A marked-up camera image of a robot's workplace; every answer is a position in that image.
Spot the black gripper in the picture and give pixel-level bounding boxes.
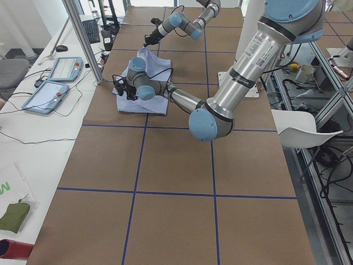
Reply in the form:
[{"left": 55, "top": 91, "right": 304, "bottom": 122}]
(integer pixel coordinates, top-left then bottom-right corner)
[
  {"left": 144, "top": 30, "right": 162, "bottom": 46},
  {"left": 124, "top": 84, "right": 138, "bottom": 100}
]

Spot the light blue striped shirt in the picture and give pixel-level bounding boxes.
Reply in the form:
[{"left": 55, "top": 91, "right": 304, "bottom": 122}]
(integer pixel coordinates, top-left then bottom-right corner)
[{"left": 112, "top": 47, "right": 172, "bottom": 115}]

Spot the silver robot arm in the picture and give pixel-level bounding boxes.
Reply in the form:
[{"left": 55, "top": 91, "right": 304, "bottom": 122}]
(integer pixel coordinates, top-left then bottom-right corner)
[
  {"left": 118, "top": 1, "right": 325, "bottom": 141},
  {"left": 143, "top": 0, "right": 221, "bottom": 47}
]

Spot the black keyboard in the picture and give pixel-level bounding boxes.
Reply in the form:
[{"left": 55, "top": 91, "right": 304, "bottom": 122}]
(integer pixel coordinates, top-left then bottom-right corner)
[{"left": 82, "top": 19, "right": 100, "bottom": 44}]

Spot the upper blue teach pendant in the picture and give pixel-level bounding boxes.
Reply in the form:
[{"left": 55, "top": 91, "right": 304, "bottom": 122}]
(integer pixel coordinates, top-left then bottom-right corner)
[{"left": 47, "top": 57, "right": 83, "bottom": 82}]

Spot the blue teach pendant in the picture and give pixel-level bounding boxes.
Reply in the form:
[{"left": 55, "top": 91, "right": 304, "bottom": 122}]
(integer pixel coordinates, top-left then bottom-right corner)
[
  {"left": 22, "top": 81, "right": 69, "bottom": 114},
  {"left": 47, "top": 57, "right": 83, "bottom": 82}
]

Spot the black computer mouse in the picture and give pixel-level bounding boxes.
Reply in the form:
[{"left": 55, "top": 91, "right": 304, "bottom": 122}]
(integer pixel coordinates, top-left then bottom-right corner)
[{"left": 55, "top": 45, "right": 68, "bottom": 52}]

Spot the lower blue teach pendant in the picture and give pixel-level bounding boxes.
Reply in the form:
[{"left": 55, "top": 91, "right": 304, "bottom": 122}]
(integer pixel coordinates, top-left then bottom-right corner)
[{"left": 22, "top": 81, "right": 69, "bottom": 114}]

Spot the brown paper table cover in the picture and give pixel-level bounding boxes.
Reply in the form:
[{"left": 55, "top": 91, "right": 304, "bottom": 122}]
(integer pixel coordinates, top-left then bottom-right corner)
[{"left": 28, "top": 7, "right": 315, "bottom": 264}]

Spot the grey office chair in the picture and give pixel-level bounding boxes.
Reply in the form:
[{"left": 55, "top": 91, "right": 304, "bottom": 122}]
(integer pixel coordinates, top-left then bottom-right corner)
[{"left": 1, "top": 59, "right": 29, "bottom": 89}]

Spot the clear plastic bag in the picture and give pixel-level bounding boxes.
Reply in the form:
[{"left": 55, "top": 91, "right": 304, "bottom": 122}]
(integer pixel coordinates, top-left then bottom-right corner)
[{"left": 1, "top": 163, "right": 38, "bottom": 234}]

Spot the white paper cup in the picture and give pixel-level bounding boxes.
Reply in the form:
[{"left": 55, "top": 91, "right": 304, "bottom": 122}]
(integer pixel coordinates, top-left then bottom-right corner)
[{"left": 295, "top": 65, "right": 315, "bottom": 83}]

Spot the red cylinder object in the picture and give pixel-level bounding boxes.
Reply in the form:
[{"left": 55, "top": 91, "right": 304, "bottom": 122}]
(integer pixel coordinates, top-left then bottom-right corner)
[{"left": 1, "top": 239, "right": 34, "bottom": 261}]

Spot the aluminium frame post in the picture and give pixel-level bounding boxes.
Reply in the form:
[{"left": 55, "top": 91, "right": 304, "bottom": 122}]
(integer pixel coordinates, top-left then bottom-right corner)
[{"left": 62, "top": 0, "right": 103, "bottom": 84}]

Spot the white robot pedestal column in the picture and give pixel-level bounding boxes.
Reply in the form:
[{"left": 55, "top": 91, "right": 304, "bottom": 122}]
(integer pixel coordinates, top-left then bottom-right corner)
[{"left": 216, "top": 0, "right": 265, "bottom": 95}]

